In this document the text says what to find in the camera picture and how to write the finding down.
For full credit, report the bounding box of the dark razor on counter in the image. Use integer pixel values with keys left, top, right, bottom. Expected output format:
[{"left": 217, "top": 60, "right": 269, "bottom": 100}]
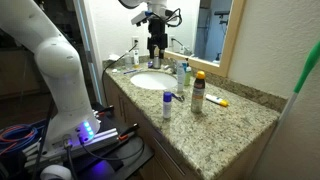
[{"left": 172, "top": 93, "right": 185, "bottom": 102}]

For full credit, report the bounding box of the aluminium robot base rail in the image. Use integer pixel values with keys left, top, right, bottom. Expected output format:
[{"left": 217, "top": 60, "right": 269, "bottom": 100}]
[{"left": 22, "top": 128, "right": 119, "bottom": 169}]

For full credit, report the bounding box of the tall white lotion tube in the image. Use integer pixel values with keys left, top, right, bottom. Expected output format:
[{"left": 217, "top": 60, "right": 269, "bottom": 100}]
[{"left": 177, "top": 61, "right": 185, "bottom": 93}]

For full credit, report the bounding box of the wooden vanity cabinet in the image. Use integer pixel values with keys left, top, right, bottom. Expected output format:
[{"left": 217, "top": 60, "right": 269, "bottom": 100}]
[{"left": 105, "top": 72, "right": 279, "bottom": 180}]

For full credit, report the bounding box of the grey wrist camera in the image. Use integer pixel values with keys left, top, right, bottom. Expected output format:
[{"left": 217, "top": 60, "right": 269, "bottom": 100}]
[{"left": 131, "top": 11, "right": 152, "bottom": 27}]

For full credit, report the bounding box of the wood framed wall mirror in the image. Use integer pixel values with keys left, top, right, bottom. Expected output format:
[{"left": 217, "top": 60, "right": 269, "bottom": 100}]
[{"left": 165, "top": 0, "right": 246, "bottom": 77}]

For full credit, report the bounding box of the white bottle blue cap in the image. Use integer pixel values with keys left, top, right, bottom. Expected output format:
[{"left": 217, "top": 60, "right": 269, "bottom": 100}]
[{"left": 163, "top": 92, "right": 172, "bottom": 119}]

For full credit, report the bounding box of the black power cord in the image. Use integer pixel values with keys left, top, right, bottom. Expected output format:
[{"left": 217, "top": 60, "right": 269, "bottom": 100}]
[{"left": 101, "top": 42, "right": 139, "bottom": 107}]

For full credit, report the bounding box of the green bottle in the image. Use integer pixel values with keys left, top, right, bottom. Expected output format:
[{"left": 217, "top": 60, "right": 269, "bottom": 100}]
[{"left": 184, "top": 66, "right": 191, "bottom": 86}]

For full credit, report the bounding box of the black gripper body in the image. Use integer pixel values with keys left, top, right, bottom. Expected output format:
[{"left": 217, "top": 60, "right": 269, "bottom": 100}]
[{"left": 147, "top": 18, "right": 168, "bottom": 50}]

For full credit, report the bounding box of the white oval sink basin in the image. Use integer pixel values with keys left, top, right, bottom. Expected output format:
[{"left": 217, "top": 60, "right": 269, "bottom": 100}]
[{"left": 130, "top": 72, "right": 177, "bottom": 90}]

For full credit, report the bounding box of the white wall outlet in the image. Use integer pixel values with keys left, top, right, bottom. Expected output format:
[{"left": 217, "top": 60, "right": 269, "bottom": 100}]
[{"left": 131, "top": 36, "right": 139, "bottom": 48}]

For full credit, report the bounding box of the spray can orange cap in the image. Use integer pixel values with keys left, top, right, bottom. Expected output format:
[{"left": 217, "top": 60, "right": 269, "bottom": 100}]
[{"left": 191, "top": 71, "right": 206, "bottom": 113}]

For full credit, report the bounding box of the red and blue cable coil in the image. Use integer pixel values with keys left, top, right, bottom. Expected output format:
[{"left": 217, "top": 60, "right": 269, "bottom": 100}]
[{"left": 0, "top": 123, "right": 39, "bottom": 155}]

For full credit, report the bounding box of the clear soap bottle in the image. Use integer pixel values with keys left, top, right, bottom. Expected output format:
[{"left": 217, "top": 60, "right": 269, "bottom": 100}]
[{"left": 124, "top": 51, "right": 132, "bottom": 69}]

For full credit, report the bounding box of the white tissue on counter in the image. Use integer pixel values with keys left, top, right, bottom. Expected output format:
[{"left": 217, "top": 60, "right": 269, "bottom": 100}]
[{"left": 108, "top": 54, "right": 120, "bottom": 61}]

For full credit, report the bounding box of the black clamp upper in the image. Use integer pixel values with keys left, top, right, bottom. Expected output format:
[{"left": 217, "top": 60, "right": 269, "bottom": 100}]
[{"left": 94, "top": 105, "right": 114, "bottom": 117}]

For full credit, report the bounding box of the black clamp orange tip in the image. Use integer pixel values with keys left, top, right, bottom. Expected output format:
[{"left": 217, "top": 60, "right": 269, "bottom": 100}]
[{"left": 118, "top": 123, "right": 139, "bottom": 141}]

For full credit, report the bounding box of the steel cup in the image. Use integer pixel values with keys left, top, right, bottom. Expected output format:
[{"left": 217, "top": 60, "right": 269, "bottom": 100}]
[{"left": 152, "top": 56, "right": 161, "bottom": 69}]

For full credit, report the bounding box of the blue toothbrush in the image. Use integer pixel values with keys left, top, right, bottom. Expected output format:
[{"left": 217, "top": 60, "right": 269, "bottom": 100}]
[{"left": 123, "top": 70, "right": 139, "bottom": 74}]

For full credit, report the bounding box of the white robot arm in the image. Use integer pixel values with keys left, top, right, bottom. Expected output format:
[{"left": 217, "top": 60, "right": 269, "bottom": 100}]
[{"left": 0, "top": 0, "right": 100, "bottom": 158}]

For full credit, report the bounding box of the white tube orange cap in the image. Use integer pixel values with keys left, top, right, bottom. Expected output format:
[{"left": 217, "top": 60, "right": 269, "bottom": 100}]
[{"left": 205, "top": 94, "right": 229, "bottom": 107}]

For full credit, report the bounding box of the chrome faucet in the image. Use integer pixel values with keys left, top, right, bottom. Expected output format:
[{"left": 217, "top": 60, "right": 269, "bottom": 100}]
[{"left": 164, "top": 60, "right": 177, "bottom": 74}]

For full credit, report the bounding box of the green and white mop handle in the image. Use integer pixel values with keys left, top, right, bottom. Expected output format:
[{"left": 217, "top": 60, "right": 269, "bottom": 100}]
[{"left": 268, "top": 41, "right": 320, "bottom": 144}]

